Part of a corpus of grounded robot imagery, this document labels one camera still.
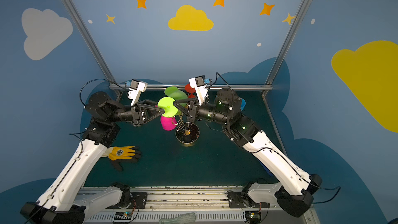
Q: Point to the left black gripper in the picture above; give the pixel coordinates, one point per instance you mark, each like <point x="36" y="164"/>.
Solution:
<point x="136" y="115"/>

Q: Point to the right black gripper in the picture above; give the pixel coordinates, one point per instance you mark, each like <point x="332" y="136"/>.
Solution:
<point x="192" y="112"/>

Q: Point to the green wine glass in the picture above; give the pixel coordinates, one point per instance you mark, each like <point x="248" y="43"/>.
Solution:
<point x="172" y="93"/>
<point x="170" y="111"/>

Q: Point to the pink wine glass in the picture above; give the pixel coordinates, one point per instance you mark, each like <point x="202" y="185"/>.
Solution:
<point x="168" y="124"/>

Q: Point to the blue wine glass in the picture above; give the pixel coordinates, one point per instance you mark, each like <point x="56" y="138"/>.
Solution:
<point x="243" y="104"/>

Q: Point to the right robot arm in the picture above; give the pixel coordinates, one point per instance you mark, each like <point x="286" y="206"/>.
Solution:
<point x="295" y="188"/>

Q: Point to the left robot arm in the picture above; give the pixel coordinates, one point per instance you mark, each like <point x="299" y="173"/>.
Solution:
<point x="58" y="205"/>

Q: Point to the red wine glass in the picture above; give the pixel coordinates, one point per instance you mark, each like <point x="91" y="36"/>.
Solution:
<point x="191" y="91"/>

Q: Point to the yellow black work glove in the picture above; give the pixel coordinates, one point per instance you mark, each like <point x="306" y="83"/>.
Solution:
<point x="117" y="155"/>

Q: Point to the left circuit board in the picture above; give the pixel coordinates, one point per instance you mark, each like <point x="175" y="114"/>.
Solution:
<point x="122" y="218"/>

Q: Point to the circuit board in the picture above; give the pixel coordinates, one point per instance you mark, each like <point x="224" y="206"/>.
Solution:
<point x="252" y="217"/>
<point x="122" y="218"/>

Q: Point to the right circuit board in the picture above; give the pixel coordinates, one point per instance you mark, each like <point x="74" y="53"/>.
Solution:
<point x="252" y="217"/>

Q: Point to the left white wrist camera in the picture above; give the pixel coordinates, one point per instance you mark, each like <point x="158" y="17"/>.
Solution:
<point x="135" y="88"/>

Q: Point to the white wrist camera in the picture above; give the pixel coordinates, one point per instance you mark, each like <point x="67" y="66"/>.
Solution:
<point x="201" y="85"/>
<point x="135" y="88"/>

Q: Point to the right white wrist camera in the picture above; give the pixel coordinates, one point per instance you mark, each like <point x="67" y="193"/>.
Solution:
<point x="201" y="85"/>

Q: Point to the back frame bar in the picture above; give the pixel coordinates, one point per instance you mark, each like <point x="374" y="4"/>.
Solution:
<point x="215" y="87"/>

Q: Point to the gold wire glass rack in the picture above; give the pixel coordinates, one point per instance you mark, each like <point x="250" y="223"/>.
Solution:
<point x="186" y="133"/>

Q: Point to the right frame post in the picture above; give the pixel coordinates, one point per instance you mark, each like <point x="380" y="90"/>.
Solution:
<point x="293" y="29"/>

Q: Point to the frame post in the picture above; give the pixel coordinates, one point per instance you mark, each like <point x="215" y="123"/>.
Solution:
<point x="83" y="30"/>
<point x="293" y="29"/>

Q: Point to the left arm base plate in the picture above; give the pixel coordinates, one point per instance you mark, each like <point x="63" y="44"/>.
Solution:
<point x="137" y="200"/>

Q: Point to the aluminium rail base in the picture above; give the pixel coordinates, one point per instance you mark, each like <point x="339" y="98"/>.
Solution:
<point x="208" y="204"/>

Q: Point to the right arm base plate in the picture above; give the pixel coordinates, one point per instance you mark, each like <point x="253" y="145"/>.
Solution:
<point x="242" y="200"/>

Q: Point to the left frame post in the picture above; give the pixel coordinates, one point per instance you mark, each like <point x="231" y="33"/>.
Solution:
<point x="83" y="30"/>

